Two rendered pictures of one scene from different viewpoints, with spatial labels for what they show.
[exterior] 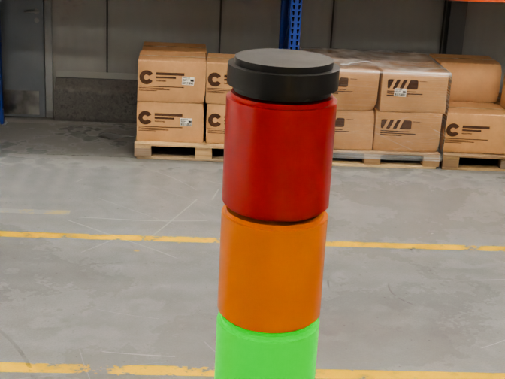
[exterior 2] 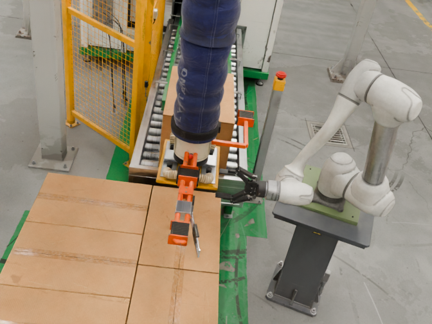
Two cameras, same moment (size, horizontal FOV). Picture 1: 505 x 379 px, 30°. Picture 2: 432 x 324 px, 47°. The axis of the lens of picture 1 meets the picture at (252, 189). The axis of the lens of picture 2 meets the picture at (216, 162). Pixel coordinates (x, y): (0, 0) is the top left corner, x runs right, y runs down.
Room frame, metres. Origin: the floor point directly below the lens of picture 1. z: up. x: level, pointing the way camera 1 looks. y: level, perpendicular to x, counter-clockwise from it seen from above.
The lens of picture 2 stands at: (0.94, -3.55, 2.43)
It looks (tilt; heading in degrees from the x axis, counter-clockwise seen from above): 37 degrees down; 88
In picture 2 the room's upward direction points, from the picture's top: 10 degrees clockwise
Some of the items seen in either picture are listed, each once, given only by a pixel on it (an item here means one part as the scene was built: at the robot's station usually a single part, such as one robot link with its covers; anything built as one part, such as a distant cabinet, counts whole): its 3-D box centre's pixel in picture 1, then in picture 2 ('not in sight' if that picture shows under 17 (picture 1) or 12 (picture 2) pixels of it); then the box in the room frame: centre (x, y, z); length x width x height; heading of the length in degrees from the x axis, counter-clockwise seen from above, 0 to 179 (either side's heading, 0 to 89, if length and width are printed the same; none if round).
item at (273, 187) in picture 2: not in sight; (271, 190); (1.27, -1.83, 1.04); 0.09 x 0.06 x 0.09; 91
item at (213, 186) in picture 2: not in sight; (209, 163); (0.98, -1.57, 0.94); 0.34 x 0.10 x 0.05; 91
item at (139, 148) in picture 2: not in sight; (156, 85); (0.51, -0.09, 0.50); 2.31 x 0.05 x 0.19; 92
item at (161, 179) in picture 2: not in sight; (171, 158); (0.79, -1.57, 0.94); 0.34 x 0.10 x 0.05; 91
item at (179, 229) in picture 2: not in sight; (179, 233); (0.90, -2.17, 1.04); 0.08 x 0.07 x 0.05; 91
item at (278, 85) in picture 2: not in sight; (264, 143); (1.36, -0.65, 0.50); 0.07 x 0.07 x 1.00; 2
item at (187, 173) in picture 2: not in sight; (188, 176); (0.90, -1.82, 1.04); 0.10 x 0.08 x 0.06; 1
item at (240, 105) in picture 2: not in sight; (238, 96); (1.16, -0.06, 0.50); 2.31 x 0.05 x 0.19; 92
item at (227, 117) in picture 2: not in sight; (197, 120); (0.88, -0.89, 0.75); 0.60 x 0.40 x 0.40; 93
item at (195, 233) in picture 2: not in sight; (196, 224); (0.96, -2.11, 1.04); 0.31 x 0.03 x 0.05; 104
